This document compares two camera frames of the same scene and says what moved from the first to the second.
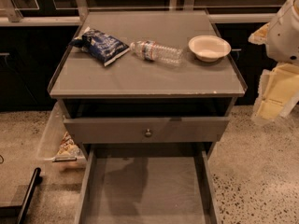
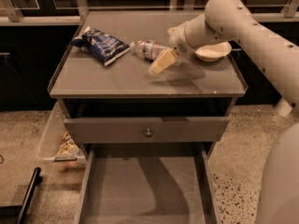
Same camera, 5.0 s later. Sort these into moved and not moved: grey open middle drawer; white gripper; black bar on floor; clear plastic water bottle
Moved: white gripper
Not moved: grey open middle drawer; black bar on floor; clear plastic water bottle
